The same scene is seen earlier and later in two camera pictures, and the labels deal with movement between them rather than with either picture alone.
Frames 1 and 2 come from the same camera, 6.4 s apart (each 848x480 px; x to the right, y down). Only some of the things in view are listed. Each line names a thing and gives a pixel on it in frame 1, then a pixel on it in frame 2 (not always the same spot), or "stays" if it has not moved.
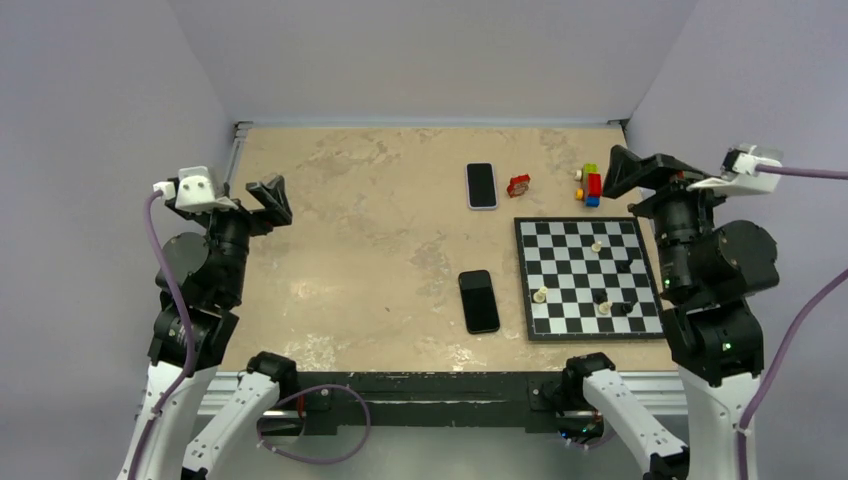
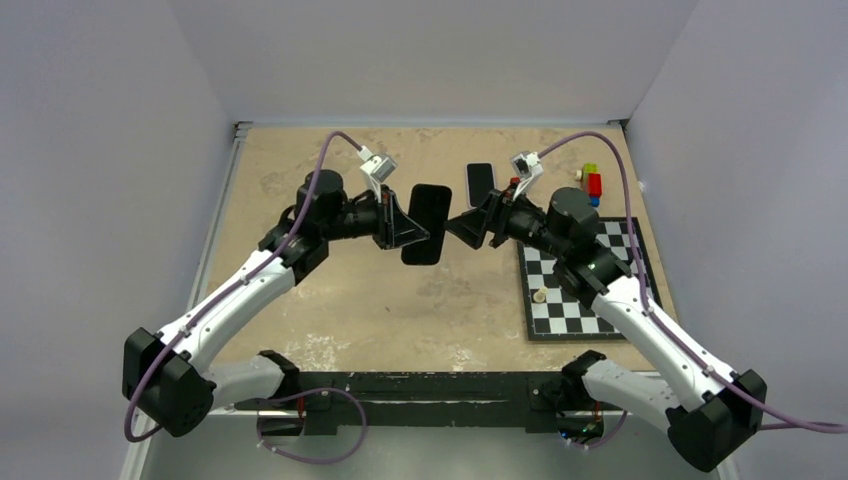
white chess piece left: (539, 296) stays
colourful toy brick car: (592, 188) stays
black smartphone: (478, 300) → (429, 205)
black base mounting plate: (432, 398) stays
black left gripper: (260, 221) → (393, 228)
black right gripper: (626, 168) → (493, 216)
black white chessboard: (585, 278) stays
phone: (481, 186) stays
